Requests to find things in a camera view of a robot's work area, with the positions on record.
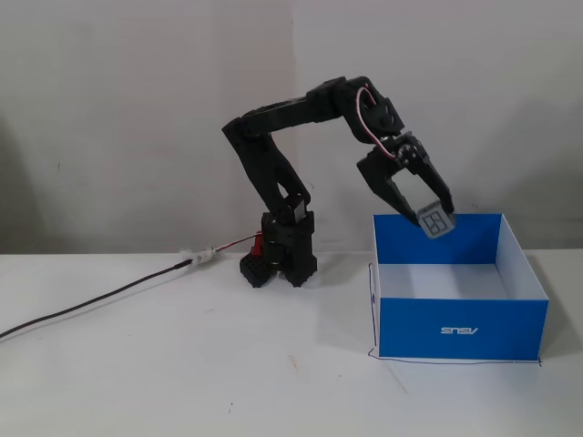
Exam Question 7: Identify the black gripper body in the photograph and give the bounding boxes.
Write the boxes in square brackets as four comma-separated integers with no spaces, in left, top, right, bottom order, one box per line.
[356,130,428,192]

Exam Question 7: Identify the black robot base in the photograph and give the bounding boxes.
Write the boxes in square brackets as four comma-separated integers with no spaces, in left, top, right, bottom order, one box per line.
[239,210,319,290]

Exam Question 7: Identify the blue cardboard box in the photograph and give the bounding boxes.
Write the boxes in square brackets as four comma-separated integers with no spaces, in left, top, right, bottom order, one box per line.
[370,212,550,363]

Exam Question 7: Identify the gray cube block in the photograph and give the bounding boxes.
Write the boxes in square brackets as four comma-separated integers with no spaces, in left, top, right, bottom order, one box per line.
[415,204,457,240]

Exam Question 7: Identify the black power cable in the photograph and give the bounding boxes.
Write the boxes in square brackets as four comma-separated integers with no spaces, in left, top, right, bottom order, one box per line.
[0,232,263,340]

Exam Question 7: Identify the red white servo wire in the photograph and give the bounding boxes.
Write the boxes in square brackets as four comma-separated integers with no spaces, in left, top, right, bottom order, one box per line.
[354,84,398,160]

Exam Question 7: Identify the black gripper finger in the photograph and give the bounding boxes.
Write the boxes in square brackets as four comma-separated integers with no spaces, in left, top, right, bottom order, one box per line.
[407,154,456,215]
[369,177,425,228]

